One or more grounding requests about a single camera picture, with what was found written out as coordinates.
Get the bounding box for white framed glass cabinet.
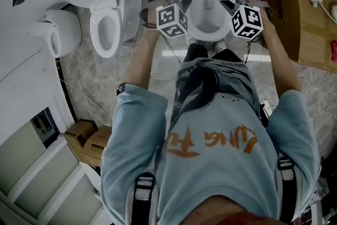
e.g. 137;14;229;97
0;106;90;225

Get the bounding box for dark cluttered shelf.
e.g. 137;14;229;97
315;176;337;225

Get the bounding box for white sneaker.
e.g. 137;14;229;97
185;34;198;47
214;39;227;51

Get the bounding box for person's left hand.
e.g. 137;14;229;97
147;7;158;25

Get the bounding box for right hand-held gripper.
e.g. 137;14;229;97
220;0;274;40

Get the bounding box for red ribbon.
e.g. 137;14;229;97
330;41;337;63

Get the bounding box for light brown cardboard box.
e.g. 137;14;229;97
82;125;113;168

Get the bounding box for dark brown cardboard box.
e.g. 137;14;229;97
63;120;98;148

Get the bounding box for person's neck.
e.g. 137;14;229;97
186;196;266;225

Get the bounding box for white cable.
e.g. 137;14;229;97
299;71;330;119

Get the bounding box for person's right forearm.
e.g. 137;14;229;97
259;18;301;103

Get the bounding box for light blue printed t-shirt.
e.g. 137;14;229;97
101;57;322;225

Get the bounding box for large cardboard box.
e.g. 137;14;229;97
260;0;337;73

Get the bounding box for white hose with fittings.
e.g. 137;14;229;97
309;0;337;22

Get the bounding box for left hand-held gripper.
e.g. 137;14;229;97
140;0;192;39

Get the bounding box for thin black cable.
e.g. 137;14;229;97
244;36;262;64
163;34;182;64

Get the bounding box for elongated white toilet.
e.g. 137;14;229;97
64;0;143;58

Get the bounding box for rounded white toilet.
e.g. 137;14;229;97
28;9;82;58

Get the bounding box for black and grey harness strap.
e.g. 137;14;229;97
277;156;297;219
131;172;156;225

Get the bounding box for person's left forearm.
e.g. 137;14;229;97
123;27;161;98

